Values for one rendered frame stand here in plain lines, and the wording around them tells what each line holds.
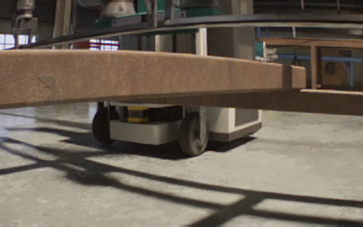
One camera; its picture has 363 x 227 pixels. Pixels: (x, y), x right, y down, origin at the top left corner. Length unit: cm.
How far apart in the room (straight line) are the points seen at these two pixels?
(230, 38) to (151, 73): 142
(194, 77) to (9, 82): 30
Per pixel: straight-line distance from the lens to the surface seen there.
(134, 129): 163
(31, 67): 38
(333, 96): 97
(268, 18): 91
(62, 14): 762
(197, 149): 159
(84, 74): 42
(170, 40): 193
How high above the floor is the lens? 33
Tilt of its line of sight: 5 degrees down
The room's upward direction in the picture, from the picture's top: straight up
